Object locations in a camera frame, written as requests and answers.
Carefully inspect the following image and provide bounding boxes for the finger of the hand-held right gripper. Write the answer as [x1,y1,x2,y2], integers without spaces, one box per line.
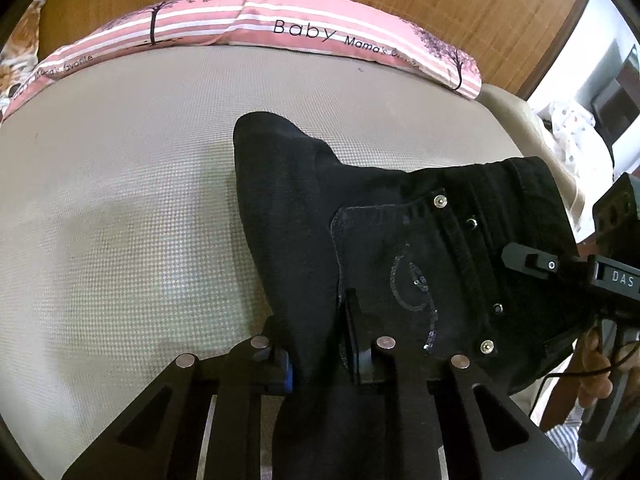
[501,241,594,287]

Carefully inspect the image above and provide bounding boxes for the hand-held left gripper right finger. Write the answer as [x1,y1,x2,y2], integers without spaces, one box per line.
[340,287,586,480]

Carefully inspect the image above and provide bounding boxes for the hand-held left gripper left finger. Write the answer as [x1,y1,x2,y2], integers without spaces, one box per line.
[61,315,294,480]

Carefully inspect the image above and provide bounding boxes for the black pants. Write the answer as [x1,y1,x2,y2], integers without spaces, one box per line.
[232,110,601,480]

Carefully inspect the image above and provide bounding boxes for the person's right hand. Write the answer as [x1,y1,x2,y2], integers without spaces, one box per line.
[542,327,616,428]

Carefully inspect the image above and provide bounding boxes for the white dotted cloth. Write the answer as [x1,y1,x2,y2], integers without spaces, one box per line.
[545,100,616,181]

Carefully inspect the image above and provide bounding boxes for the grey striped cloth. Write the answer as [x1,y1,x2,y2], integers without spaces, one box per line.
[542,422,601,480]

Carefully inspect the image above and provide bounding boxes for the pink striped pillow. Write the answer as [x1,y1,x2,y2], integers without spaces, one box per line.
[0,0,483,121]

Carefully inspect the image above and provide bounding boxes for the orange white patterned pillow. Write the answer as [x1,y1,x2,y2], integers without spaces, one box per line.
[0,0,51,98]

